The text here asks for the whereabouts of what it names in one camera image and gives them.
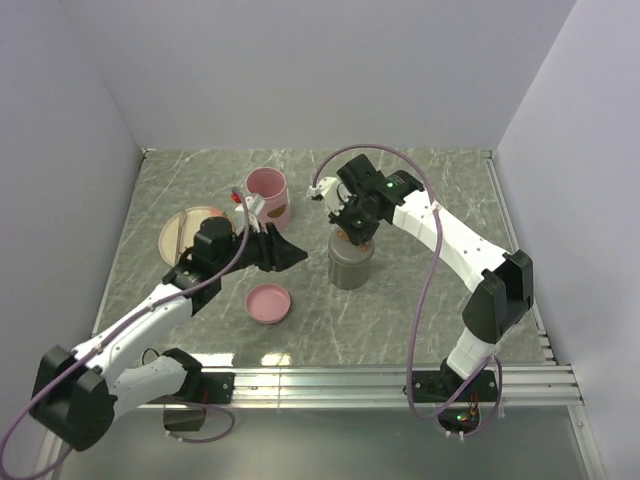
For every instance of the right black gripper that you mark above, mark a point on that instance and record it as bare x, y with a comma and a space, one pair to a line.
357, 237

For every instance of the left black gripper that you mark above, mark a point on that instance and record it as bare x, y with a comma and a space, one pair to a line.
276, 252

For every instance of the grey container lid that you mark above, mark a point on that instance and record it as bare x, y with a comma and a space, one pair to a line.
345, 253

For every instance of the grey cylindrical container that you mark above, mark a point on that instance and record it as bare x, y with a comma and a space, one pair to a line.
348, 277

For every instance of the pink container lid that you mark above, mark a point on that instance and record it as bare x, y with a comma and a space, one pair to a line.
268, 303

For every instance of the pink cylindrical container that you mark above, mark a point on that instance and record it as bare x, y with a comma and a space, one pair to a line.
271, 185

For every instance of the metal tongs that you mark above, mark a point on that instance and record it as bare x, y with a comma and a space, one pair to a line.
182, 220

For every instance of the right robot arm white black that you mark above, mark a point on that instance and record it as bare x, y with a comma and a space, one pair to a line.
501, 284

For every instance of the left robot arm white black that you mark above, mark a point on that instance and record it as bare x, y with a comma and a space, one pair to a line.
80, 393

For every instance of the pink floral plate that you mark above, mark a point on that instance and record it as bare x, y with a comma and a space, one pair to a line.
196, 215

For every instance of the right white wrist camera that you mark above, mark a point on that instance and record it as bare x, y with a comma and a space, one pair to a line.
327, 191

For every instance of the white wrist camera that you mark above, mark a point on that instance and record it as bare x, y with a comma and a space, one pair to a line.
327, 191
247, 210

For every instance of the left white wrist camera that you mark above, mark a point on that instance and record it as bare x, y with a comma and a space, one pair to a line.
247, 210

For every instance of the aluminium rail frame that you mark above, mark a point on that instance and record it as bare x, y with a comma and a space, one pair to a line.
513, 422

